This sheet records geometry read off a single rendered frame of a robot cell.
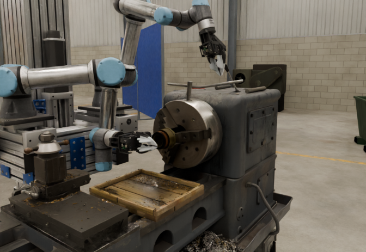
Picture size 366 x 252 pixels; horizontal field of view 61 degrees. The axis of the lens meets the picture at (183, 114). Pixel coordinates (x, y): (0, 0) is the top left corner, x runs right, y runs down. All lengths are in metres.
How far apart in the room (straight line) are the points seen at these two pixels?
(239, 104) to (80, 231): 0.87
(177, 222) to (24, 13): 1.24
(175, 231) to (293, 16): 10.63
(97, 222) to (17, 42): 1.20
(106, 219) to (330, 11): 10.86
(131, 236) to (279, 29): 10.90
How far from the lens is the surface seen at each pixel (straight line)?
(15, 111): 1.54
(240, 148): 1.47
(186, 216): 1.30
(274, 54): 11.45
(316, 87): 11.23
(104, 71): 1.33
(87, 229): 0.88
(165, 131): 1.30
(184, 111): 1.37
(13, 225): 1.12
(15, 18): 1.87
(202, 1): 1.48
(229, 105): 1.43
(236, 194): 1.54
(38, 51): 1.79
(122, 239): 0.93
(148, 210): 1.11
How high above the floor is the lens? 1.38
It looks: 9 degrees down
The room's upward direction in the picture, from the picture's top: straight up
